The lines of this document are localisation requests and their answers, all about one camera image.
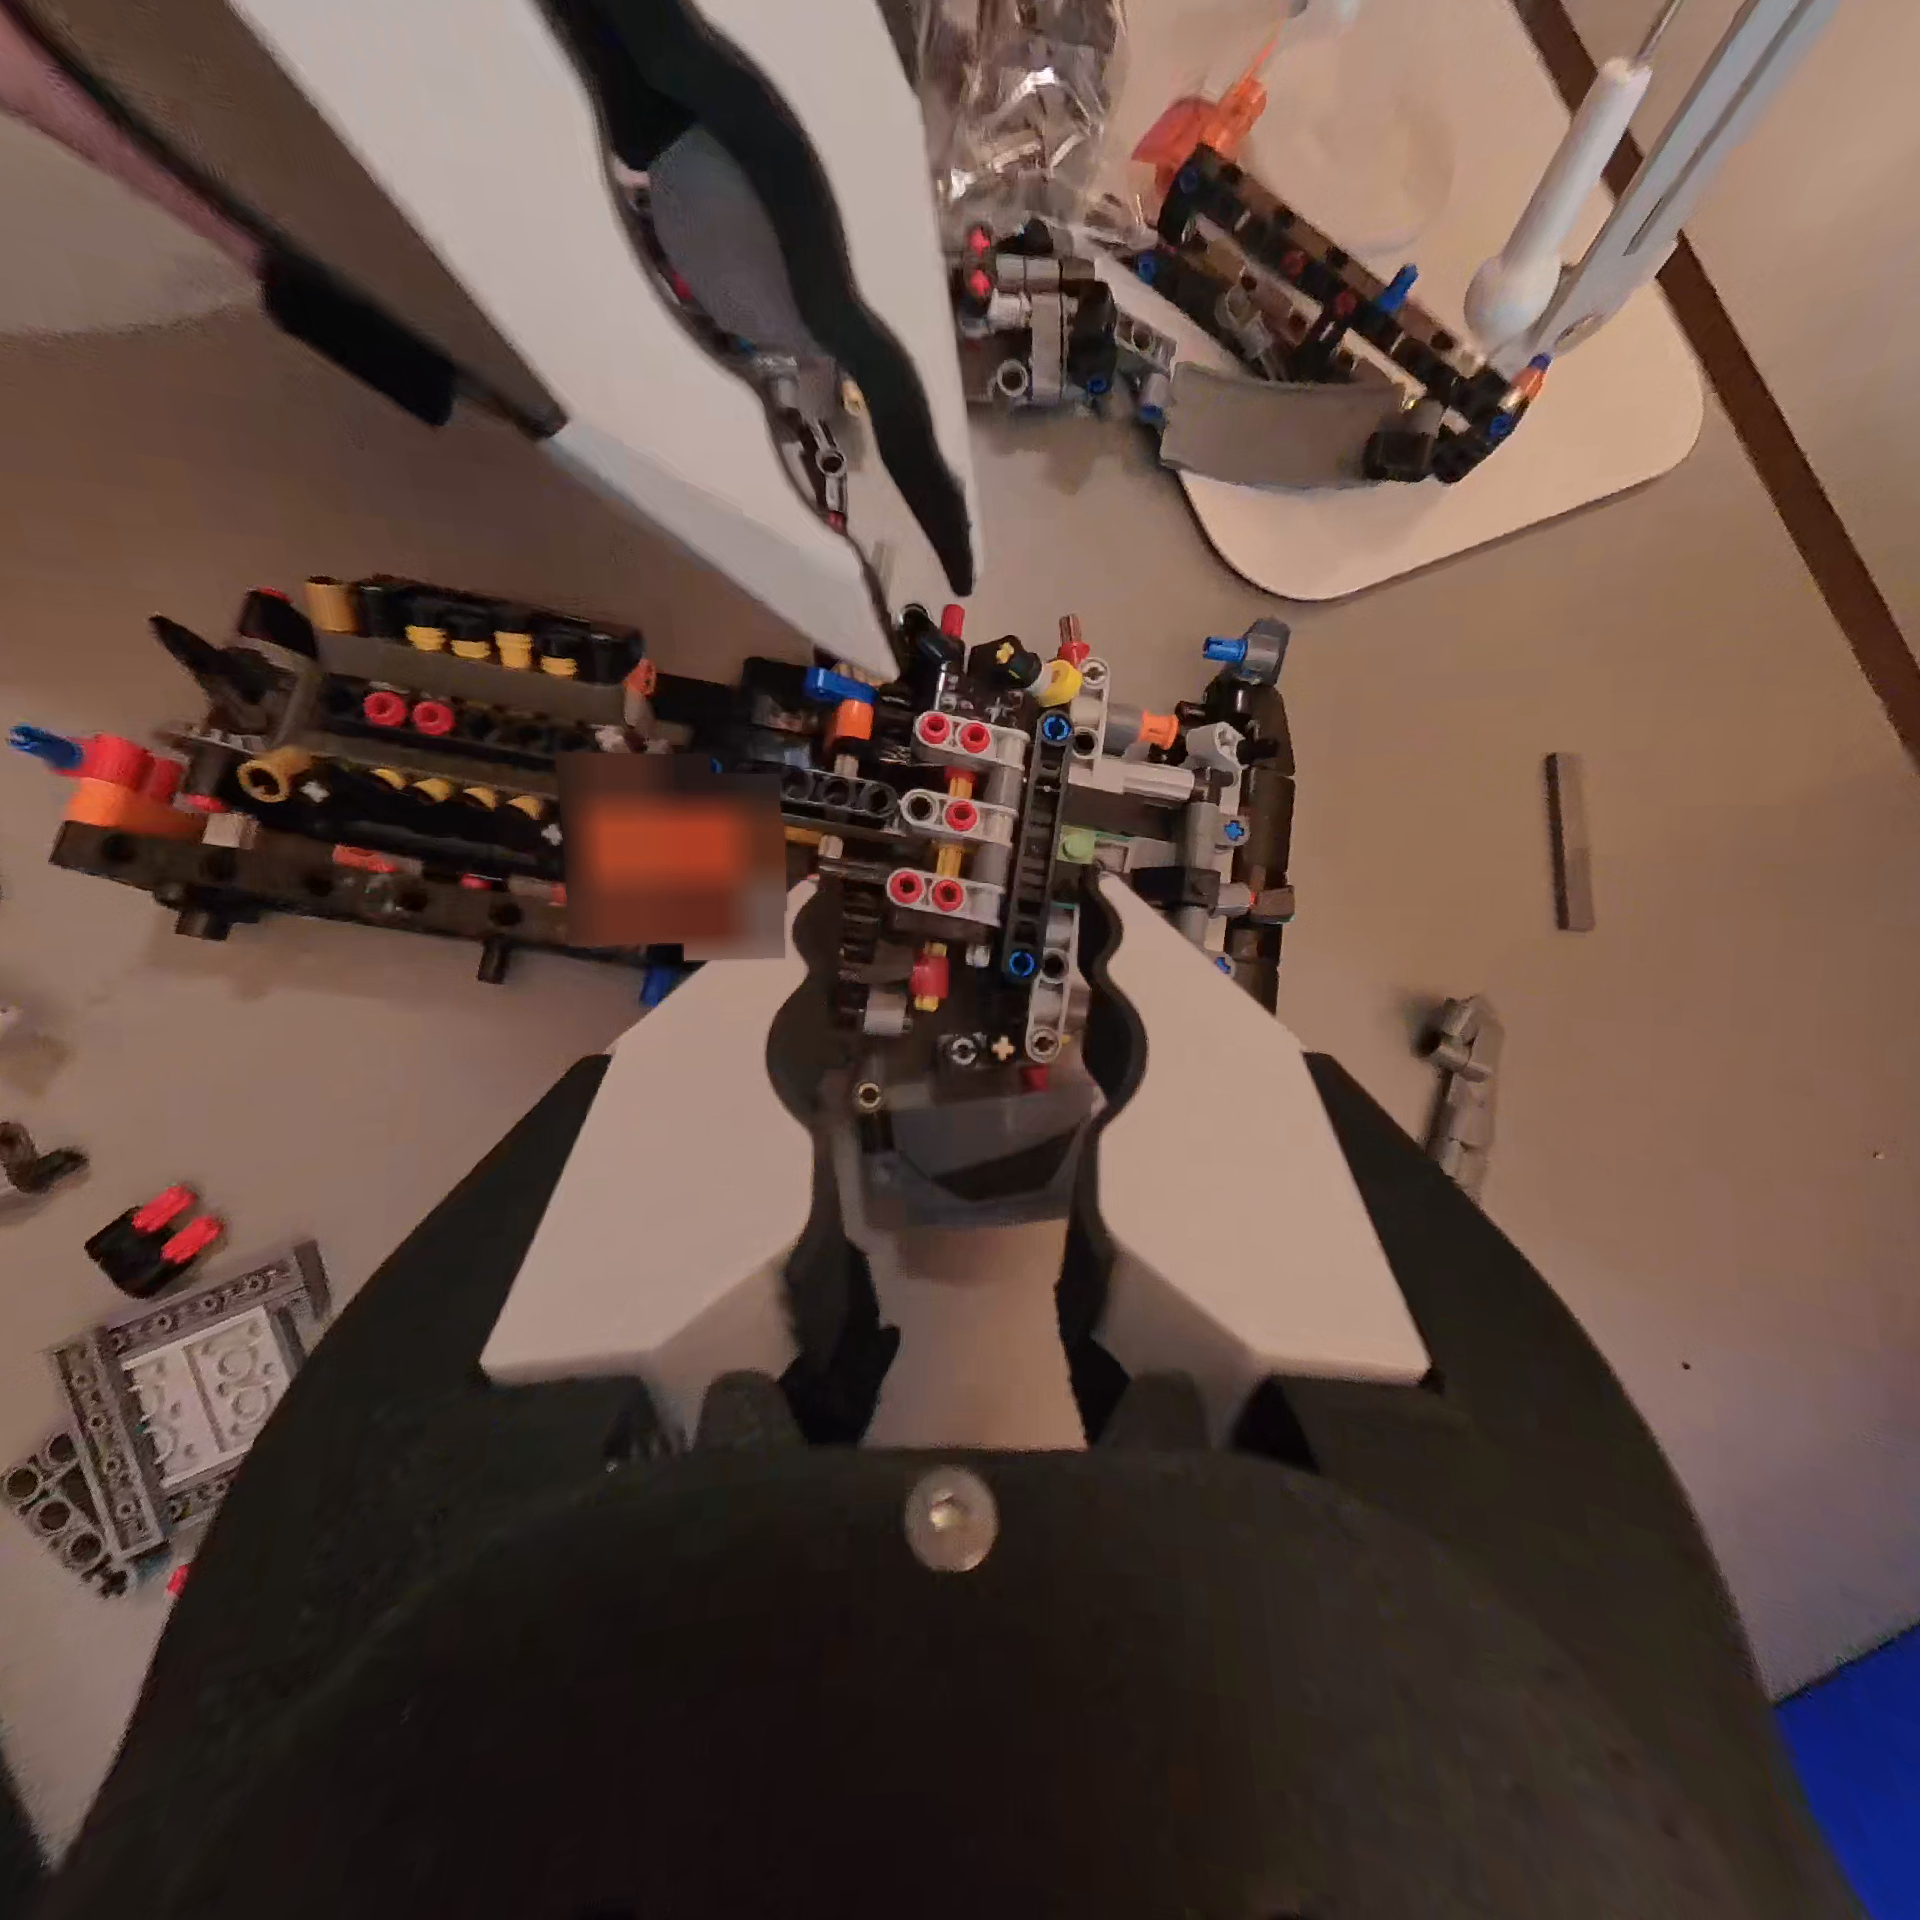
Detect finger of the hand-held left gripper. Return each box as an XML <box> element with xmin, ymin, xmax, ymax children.
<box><xmin>225</xmin><ymin>0</ymin><xmax>903</xmax><ymax>679</ymax></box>
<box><xmin>661</xmin><ymin>0</ymin><xmax>981</xmax><ymax>592</ymax></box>

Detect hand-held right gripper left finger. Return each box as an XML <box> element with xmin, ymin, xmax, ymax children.
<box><xmin>479</xmin><ymin>882</ymin><xmax>836</xmax><ymax>1389</ymax></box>

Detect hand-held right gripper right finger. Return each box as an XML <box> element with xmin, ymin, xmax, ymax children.
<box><xmin>1054</xmin><ymin>870</ymin><xmax>1430</xmax><ymax>1445</ymax></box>

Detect grey lego piece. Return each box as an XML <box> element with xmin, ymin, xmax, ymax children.
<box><xmin>637</xmin><ymin>126</ymin><xmax>865</xmax><ymax>527</ymax></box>

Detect dark grey curved lego panel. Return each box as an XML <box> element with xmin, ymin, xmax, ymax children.
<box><xmin>1155</xmin><ymin>358</ymin><xmax>1480</xmax><ymax>487</ymax></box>
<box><xmin>832</xmin><ymin>1049</ymin><xmax>1103</xmax><ymax>1222</ymax></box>

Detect lego car chassis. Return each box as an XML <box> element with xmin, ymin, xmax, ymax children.
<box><xmin>7</xmin><ymin>570</ymin><xmax>1298</xmax><ymax>1080</ymax></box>

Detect clear bag of lego parts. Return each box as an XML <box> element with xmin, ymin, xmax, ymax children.
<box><xmin>915</xmin><ymin>0</ymin><xmax>1164</xmax><ymax>258</ymax></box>

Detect grey lego assembly red axles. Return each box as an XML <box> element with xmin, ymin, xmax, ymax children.
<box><xmin>960</xmin><ymin>216</ymin><xmax>1179</xmax><ymax>415</ymax></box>

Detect orange lego seat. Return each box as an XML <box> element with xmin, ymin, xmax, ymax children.
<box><xmin>1130</xmin><ymin>75</ymin><xmax>1269</xmax><ymax>197</ymax></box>

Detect dark grey flat lego tile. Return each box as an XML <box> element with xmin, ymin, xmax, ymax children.
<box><xmin>1545</xmin><ymin>753</ymin><xmax>1596</xmax><ymax>931</ymax></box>

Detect black lego connector two red pins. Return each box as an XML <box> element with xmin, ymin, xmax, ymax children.
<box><xmin>87</xmin><ymin>1185</ymin><xmax>229</xmax><ymax>1299</ymax></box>

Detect white lamp base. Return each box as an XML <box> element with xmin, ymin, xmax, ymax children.
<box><xmin>1103</xmin><ymin>0</ymin><xmax>1710</xmax><ymax>603</ymax></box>

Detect silver metal bar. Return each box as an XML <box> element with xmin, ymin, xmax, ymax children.
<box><xmin>1530</xmin><ymin>0</ymin><xmax>1848</xmax><ymax>355</ymax></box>

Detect blue sheet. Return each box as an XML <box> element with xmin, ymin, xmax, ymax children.
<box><xmin>1770</xmin><ymin>1634</ymin><xmax>1920</xmax><ymax>1920</ymax></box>

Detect grey curved lego chain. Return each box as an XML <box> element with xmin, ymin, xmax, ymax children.
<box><xmin>1422</xmin><ymin>993</ymin><xmax>1506</xmax><ymax>1202</ymax></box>

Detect black lego frame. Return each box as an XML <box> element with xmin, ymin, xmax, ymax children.
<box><xmin>1155</xmin><ymin>149</ymin><xmax>1549</xmax><ymax>485</ymax></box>

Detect grey square lego frame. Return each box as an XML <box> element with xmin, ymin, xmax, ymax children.
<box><xmin>0</xmin><ymin>1242</ymin><xmax>332</xmax><ymax>1595</ymax></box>

